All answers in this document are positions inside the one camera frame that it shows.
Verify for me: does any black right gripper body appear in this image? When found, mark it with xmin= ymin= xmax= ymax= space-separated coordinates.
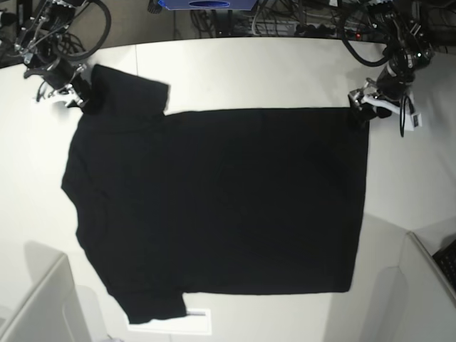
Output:
xmin=24 ymin=58 xmax=86 ymax=96

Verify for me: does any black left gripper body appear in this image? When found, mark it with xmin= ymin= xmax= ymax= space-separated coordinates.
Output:
xmin=375 ymin=63 xmax=415 ymax=103

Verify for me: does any black T-shirt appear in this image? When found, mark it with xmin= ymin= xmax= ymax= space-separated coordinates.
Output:
xmin=62 ymin=65 xmax=369 ymax=324

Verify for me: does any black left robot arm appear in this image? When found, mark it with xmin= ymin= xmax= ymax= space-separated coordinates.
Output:
xmin=338 ymin=1 xmax=434 ymax=135

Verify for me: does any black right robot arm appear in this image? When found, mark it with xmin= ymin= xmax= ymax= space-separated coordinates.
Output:
xmin=14 ymin=1 xmax=112 ymax=109

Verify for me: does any black power strip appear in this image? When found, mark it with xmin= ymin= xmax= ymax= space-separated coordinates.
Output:
xmin=294 ymin=24 xmax=342 ymax=39

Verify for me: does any blue box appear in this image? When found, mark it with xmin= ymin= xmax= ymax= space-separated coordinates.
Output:
xmin=158 ymin=0 xmax=257 ymax=11

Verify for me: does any black keyboard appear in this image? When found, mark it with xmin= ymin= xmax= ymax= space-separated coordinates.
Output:
xmin=433 ymin=241 xmax=456 ymax=289

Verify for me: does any white right partition panel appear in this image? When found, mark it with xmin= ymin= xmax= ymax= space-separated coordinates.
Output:
xmin=375 ymin=233 xmax=455 ymax=342

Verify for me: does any white partition panel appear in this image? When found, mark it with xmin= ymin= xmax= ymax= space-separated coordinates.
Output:
xmin=1 ymin=254 xmax=92 ymax=342
xmin=375 ymin=233 xmax=455 ymax=342

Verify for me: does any white left partition panel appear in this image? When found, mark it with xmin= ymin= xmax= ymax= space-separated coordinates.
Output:
xmin=1 ymin=254 xmax=92 ymax=342

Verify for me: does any white table cable slot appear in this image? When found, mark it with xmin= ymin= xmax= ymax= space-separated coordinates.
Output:
xmin=127 ymin=309 xmax=212 ymax=335

